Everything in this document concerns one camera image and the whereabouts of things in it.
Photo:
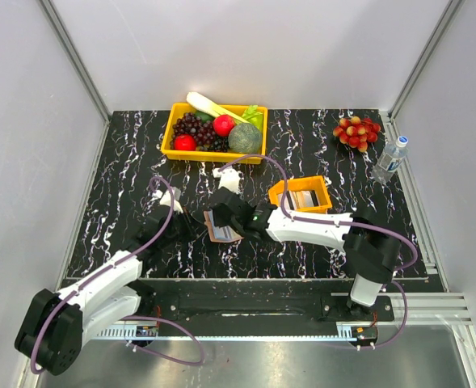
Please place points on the yellow fruit tray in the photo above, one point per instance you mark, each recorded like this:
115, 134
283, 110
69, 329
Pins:
179, 109

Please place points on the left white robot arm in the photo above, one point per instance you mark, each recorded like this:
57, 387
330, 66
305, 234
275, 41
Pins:
58, 324

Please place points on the purple grape bunch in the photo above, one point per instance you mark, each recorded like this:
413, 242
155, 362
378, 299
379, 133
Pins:
189, 124

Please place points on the green avocado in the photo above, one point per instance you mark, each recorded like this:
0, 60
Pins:
203, 116

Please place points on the red apple left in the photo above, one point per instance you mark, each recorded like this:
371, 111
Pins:
185, 142

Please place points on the orange card box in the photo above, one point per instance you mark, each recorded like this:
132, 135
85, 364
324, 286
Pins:
317, 184

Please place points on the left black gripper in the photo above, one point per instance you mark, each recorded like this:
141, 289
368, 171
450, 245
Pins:
194, 228

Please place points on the aluminium frame rail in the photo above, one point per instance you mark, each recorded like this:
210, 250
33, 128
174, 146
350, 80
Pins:
59, 28

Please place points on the red apple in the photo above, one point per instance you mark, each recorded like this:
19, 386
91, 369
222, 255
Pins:
223, 125
185, 142

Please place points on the green netted melon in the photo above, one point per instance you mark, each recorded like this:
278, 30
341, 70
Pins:
245, 138

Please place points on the stack of cards in box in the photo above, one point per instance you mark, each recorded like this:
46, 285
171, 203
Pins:
301, 199

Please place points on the clear plastic water bottle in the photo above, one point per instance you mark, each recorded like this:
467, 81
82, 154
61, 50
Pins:
391, 158

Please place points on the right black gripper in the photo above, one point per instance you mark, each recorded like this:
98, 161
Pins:
217, 221

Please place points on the black grape bunch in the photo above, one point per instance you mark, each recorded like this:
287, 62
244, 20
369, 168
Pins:
217, 144

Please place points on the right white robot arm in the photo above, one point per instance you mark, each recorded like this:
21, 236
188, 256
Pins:
370, 250

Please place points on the white green leek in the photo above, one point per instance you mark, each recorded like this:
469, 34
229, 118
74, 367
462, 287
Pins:
253, 114

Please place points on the red apple right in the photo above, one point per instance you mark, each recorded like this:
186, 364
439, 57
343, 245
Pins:
223, 125

